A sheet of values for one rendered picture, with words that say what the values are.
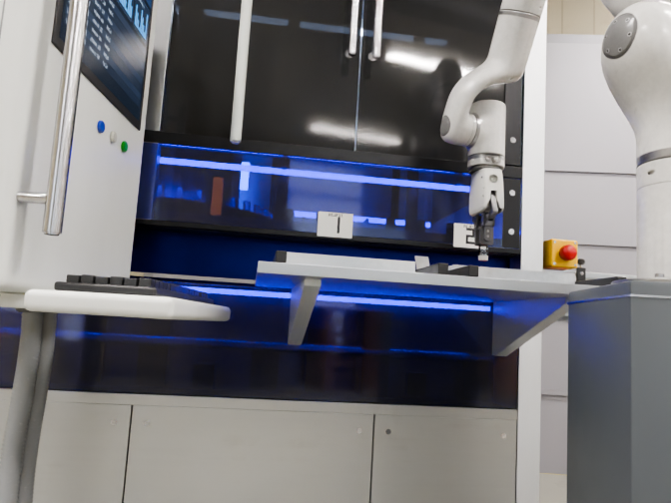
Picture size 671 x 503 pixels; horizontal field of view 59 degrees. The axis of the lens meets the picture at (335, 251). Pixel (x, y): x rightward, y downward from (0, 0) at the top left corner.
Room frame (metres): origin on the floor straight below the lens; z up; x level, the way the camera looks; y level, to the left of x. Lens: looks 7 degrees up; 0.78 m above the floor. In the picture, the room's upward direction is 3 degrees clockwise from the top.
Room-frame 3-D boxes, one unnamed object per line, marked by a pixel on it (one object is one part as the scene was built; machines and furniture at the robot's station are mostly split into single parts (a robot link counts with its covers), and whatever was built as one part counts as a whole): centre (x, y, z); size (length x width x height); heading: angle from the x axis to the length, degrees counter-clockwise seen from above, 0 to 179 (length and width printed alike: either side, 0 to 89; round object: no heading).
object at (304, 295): (1.23, 0.06, 0.80); 0.34 x 0.03 x 0.13; 8
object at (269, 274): (1.27, -0.19, 0.87); 0.70 x 0.48 x 0.02; 98
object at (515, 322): (1.29, -0.43, 0.80); 0.34 x 0.03 x 0.13; 8
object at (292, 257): (1.32, -0.01, 0.90); 0.34 x 0.26 x 0.04; 8
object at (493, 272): (1.36, -0.34, 0.90); 0.34 x 0.26 x 0.04; 8
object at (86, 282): (1.00, 0.31, 0.82); 0.40 x 0.14 x 0.02; 0
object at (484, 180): (1.34, -0.34, 1.11); 0.10 x 0.07 x 0.11; 8
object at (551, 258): (1.51, -0.58, 1.00); 0.08 x 0.07 x 0.07; 8
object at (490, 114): (1.33, -0.33, 1.25); 0.09 x 0.08 x 0.13; 109
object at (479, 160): (1.33, -0.34, 1.17); 0.09 x 0.08 x 0.03; 8
